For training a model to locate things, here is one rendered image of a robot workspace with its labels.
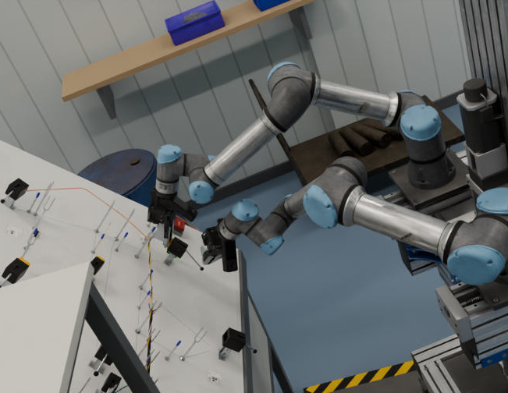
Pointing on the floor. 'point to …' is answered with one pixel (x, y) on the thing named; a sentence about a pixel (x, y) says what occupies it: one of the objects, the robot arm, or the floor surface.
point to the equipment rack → (55, 334)
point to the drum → (126, 175)
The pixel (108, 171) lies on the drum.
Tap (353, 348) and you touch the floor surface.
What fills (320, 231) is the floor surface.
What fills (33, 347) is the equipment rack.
